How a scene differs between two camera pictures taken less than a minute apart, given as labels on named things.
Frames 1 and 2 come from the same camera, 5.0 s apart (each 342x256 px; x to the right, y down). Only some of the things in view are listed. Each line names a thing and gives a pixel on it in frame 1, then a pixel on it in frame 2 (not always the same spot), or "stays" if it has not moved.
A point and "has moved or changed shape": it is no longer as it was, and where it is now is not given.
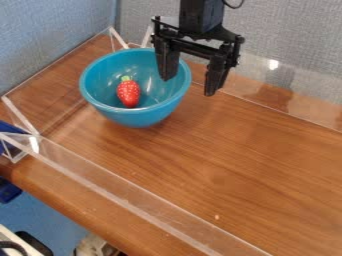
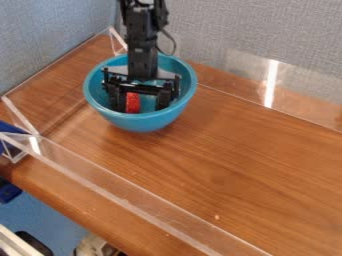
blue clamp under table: (9, 191) stays
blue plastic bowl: (124, 91) has moved or changed shape
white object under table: (96, 246) stays
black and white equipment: (20, 244) stays
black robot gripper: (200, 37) → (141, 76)
